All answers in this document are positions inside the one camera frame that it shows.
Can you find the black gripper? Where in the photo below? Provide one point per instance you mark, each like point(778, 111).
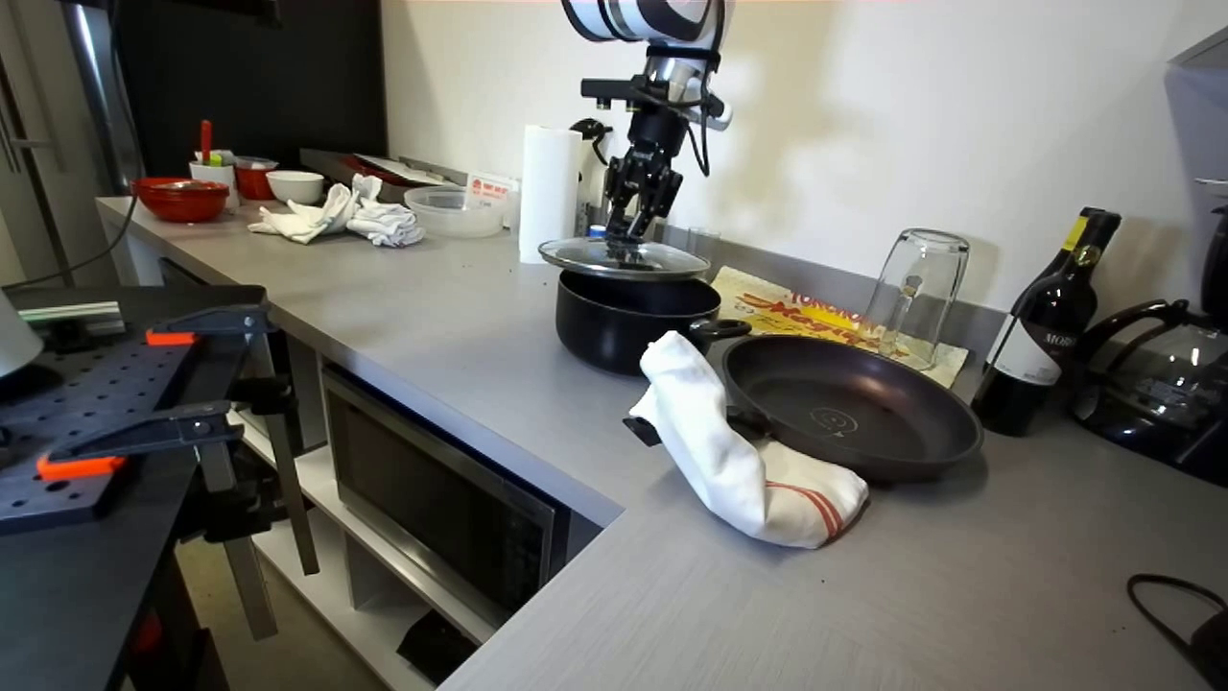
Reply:
point(658, 142)

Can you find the glass lid with black knob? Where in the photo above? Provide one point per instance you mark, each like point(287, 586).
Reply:
point(577, 256)

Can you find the black cooking pot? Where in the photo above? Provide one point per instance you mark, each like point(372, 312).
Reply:
point(615, 327)

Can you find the clear drinking glass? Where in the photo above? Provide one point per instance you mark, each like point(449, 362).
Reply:
point(922, 288)

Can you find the white paper towel roll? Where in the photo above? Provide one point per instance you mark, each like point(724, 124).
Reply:
point(550, 193)

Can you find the white box with red print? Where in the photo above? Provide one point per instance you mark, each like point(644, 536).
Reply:
point(493, 193)

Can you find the yellow cutting board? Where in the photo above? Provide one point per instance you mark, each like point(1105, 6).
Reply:
point(792, 312)

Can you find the clear plastic container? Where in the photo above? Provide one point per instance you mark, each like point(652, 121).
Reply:
point(455, 216)

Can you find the dark flat tray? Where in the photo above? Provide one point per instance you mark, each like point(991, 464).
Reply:
point(371, 167)

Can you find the white towel with red stripes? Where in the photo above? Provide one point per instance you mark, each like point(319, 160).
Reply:
point(732, 473)

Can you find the black frying pan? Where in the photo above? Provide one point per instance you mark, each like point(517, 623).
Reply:
point(847, 408)

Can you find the crumpled white cloth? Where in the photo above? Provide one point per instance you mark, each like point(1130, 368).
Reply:
point(331, 216)

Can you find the white bowl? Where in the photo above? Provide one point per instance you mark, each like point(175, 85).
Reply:
point(292, 185)

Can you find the black microwave oven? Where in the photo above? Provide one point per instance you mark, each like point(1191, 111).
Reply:
point(423, 500)

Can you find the red cup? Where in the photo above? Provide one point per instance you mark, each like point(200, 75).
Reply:
point(253, 178)

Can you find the black cabinet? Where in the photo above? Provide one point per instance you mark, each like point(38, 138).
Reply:
point(242, 79)

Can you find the dark wine bottle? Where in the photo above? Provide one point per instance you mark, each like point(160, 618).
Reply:
point(1037, 345)

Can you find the white cup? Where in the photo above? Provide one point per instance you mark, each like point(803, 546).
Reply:
point(211, 172)

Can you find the red utensil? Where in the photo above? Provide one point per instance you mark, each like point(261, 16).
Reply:
point(203, 138)

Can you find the red bowl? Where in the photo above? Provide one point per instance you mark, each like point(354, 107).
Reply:
point(178, 196)

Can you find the white shelf unit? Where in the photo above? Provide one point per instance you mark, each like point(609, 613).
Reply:
point(384, 600)

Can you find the white rounded object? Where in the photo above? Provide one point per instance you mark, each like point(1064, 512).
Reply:
point(12, 339)

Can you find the black perforated work table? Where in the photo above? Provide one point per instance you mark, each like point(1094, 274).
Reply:
point(88, 540)

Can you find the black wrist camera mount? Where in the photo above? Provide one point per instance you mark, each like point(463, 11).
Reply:
point(638, 92)

